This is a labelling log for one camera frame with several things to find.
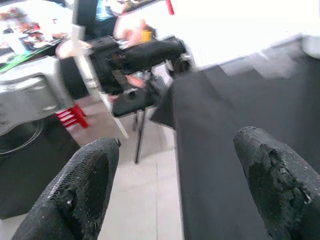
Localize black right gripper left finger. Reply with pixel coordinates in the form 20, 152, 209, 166
11, 136, 121, 240

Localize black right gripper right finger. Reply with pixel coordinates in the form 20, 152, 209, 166
232, 126, 320, 240

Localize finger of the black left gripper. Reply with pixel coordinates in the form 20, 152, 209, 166
169, 53, 195, 76
124, 38, 188, 74

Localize yellow sponge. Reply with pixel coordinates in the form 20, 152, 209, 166
141, 29, 154, 43

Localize black folding chair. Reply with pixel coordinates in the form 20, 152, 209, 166
111, 74, 164, 165

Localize black washing machine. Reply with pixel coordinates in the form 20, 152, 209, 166
0, 116, 81, 221

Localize red stick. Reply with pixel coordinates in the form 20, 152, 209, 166
165, 0, 176, 16

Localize person torso black shorts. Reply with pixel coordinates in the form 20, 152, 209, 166
76, 0, 120, 40

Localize red plastic stool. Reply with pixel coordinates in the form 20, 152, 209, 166
54, 101, 90, 130

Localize black table cloth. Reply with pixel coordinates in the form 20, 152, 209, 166
149, 34, 320, 240

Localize colourful packet pile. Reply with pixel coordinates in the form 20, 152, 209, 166
0, 5, 73, 70

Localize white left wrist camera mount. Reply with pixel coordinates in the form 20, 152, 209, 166
71, 23, 101, 101

